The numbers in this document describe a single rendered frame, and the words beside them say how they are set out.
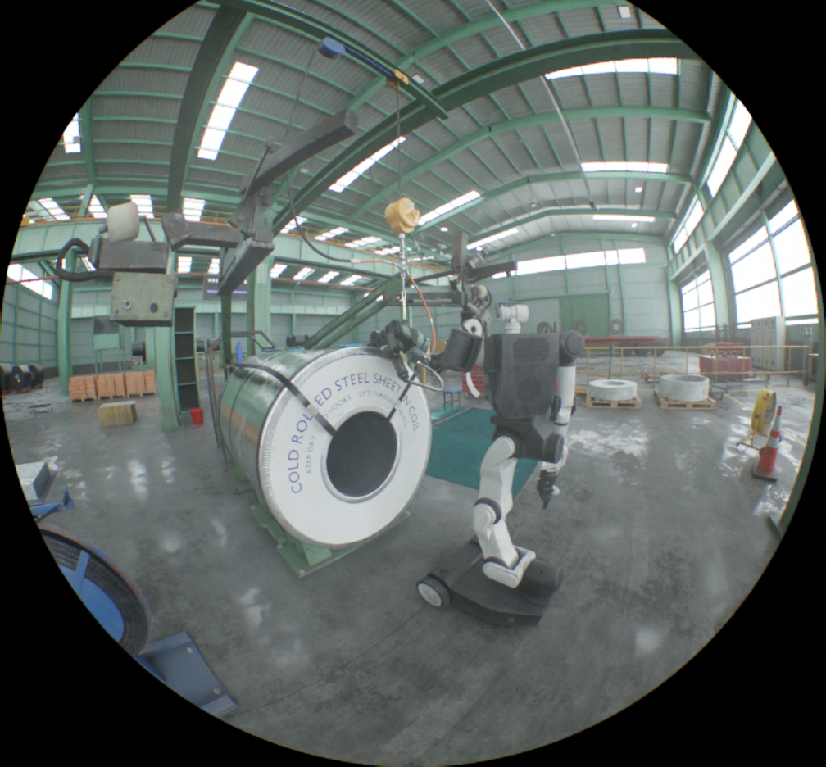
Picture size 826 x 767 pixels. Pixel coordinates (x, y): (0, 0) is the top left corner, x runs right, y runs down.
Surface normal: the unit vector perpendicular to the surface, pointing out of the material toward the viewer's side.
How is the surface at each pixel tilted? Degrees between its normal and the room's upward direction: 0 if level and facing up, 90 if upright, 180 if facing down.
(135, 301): 90
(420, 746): 0
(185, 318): 90
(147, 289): 90
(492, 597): 0
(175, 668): 0
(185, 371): 90
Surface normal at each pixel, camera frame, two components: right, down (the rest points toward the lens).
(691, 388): -0.74, 0.06
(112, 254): 0.76, 0.00
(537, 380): -0.07, 0.31
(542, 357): -0.08, 0.05
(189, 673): -0.04, -1.00
